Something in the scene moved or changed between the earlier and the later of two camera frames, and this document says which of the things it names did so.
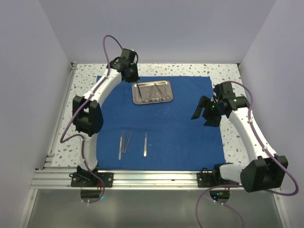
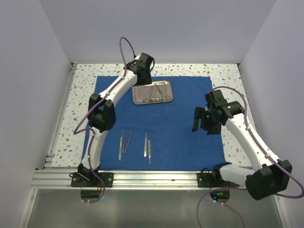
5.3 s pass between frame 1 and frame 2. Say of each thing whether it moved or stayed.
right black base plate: stayed
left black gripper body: moved
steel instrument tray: stayed
